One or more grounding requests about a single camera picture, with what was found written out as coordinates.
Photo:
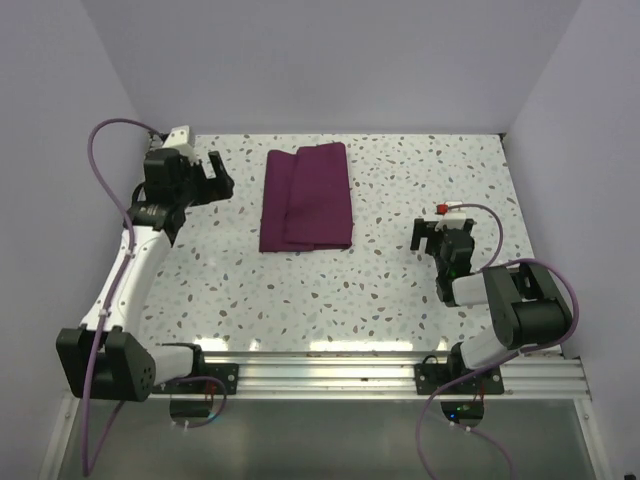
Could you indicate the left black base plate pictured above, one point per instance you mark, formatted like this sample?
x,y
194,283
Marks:
x,y
211,379

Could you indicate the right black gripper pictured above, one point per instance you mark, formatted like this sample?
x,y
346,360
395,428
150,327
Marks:
x,y
424,228

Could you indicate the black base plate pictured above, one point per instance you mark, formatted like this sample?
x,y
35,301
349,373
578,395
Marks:
x,y
211,379
428,377

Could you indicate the purple cloth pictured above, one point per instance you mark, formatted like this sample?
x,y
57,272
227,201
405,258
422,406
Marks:
x,y
306,200

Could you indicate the aluminium frame rail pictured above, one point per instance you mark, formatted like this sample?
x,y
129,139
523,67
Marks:
x,y
387,376

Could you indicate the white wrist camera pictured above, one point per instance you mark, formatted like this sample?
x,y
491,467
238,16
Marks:
x,y
452,215
182,139

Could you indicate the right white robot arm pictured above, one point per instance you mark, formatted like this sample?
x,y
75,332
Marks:
x,y
525,305

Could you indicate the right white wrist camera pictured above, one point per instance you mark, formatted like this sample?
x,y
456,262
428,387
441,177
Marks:
x,y
452,215

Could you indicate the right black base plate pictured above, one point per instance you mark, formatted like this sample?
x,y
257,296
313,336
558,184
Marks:
x,y
428,377

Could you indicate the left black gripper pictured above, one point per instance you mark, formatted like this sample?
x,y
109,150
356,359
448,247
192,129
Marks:
x,y
213,189

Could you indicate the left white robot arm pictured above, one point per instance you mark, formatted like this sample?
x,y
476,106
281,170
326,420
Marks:
x,y
102,358

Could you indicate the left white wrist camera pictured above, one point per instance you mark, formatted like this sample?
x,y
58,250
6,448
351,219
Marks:
x,y
182,139

